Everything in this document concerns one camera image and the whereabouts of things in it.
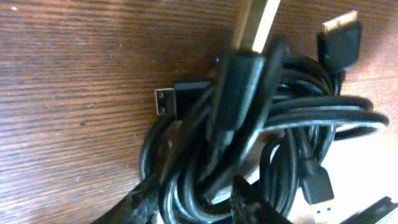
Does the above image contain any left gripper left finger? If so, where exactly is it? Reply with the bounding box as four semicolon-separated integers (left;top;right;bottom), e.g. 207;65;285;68
93;175;159;224

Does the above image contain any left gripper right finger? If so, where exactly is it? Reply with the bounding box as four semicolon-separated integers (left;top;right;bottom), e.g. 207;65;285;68
229;175;291;224

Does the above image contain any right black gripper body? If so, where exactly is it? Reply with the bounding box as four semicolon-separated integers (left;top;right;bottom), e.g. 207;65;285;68
341;197;397;224

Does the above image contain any thick black USB cable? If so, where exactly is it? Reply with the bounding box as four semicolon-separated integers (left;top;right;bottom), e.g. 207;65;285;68
138;0;390;224

